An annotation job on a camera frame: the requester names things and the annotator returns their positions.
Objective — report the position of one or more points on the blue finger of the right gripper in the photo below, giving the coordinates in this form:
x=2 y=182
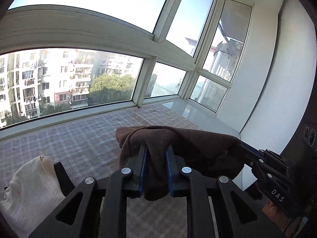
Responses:
x=266 y=156
x=270 y=182

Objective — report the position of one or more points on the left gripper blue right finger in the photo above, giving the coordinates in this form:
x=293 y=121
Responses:
x=216 y=207

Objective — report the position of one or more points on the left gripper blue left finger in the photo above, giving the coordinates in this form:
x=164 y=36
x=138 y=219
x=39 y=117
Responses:
x=97 y=207

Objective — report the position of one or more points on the dark brown garment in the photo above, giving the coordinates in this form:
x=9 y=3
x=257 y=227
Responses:
x=211 y=154

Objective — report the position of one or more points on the cream knit garment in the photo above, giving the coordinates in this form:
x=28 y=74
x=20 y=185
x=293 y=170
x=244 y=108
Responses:
x=33 y=193

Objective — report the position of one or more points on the black pants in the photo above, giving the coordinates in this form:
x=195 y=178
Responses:
x=65 y=183

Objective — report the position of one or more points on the person's right hand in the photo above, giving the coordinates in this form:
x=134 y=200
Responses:
x=287 y=226

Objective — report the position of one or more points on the pink plaid table cloth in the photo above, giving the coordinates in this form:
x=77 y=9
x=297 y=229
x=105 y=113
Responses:
x=88 y=147

